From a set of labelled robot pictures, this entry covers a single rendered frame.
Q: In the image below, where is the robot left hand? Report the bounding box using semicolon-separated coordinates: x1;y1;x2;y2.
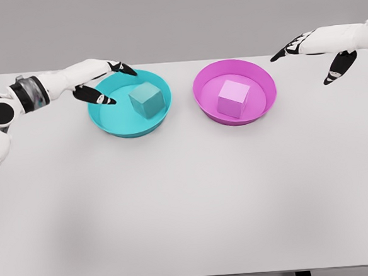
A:
64;55;141;109

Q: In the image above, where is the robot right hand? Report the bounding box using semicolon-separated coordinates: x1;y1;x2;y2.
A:
267;23;365;89

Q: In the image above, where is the teal plate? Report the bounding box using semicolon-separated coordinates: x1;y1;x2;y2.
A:
85;66;175;141

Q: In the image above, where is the teal block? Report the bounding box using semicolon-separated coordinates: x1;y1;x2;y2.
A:
127;81;166;120

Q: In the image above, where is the pink block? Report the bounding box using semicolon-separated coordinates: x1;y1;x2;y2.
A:
215;78;252;122

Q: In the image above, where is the magenta plate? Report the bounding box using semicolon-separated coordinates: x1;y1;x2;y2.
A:
190;56;280;129

